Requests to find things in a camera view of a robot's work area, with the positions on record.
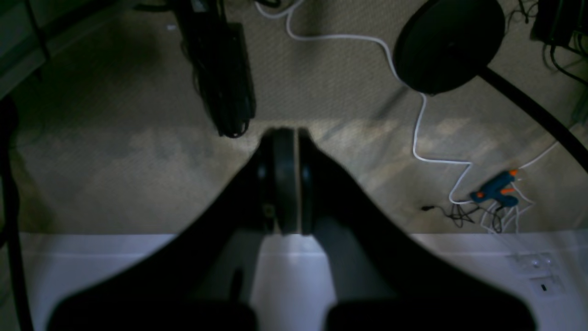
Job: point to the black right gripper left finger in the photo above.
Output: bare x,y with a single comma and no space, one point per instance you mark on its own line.
197,281

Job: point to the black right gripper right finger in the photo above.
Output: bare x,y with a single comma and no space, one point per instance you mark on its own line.
383,279

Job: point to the blue orange glue gun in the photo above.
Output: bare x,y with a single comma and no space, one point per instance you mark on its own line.
496,189

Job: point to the black round stand base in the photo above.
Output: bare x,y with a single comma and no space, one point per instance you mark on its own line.
443,44

